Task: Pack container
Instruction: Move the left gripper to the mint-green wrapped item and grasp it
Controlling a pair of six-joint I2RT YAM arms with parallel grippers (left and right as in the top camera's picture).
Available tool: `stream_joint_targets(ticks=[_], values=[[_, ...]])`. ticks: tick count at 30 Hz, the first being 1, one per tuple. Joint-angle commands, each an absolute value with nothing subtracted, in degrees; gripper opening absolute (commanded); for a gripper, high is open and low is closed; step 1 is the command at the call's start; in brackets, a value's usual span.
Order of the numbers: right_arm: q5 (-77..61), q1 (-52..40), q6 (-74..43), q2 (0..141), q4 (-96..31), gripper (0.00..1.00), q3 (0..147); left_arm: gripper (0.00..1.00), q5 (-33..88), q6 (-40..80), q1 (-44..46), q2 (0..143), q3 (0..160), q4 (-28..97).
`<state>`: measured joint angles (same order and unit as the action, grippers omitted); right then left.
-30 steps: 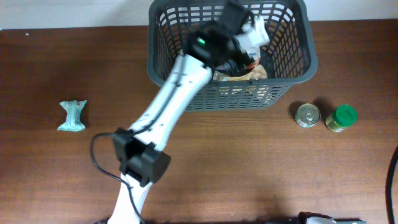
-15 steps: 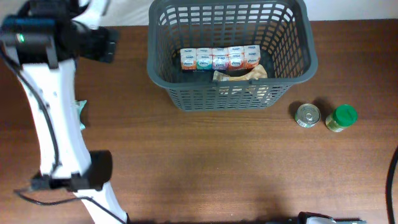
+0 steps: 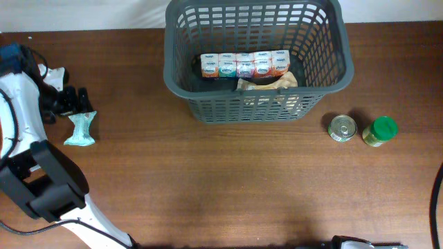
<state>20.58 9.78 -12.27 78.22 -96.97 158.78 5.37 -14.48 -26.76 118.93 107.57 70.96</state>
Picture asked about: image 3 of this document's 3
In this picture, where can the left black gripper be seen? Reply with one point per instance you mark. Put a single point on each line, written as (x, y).
(75, 102)

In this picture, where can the teal snack wrapper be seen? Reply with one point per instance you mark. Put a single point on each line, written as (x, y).
(81, 135)

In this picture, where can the white tissue pack strip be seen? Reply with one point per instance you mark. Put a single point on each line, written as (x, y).
(261, 64)

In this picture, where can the tan paper bag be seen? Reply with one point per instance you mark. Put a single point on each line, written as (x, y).
(286, 81)

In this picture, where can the grey plastic basket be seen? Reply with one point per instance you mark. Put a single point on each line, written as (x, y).
(312, 31)

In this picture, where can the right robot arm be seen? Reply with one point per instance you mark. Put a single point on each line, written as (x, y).
(344, 242)

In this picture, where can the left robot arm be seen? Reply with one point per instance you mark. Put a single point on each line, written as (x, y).
(42, 181)

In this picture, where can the tin can green label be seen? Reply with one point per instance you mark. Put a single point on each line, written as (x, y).
(342, 128)

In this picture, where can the green lid glass jar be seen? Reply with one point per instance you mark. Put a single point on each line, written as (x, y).
(380, 131)

